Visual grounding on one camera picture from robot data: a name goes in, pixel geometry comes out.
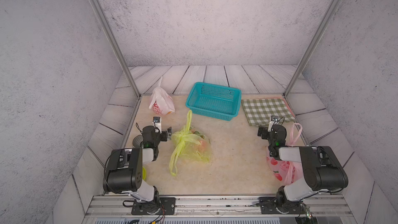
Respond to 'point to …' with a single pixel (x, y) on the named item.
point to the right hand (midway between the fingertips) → (270, 125)
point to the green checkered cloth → (259, 111)
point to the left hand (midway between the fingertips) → (165, 126)
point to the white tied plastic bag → (161, 102)
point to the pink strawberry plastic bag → (286, 172)
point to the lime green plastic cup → (144, 172)
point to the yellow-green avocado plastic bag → (191, 143)
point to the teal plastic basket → (213, 101)
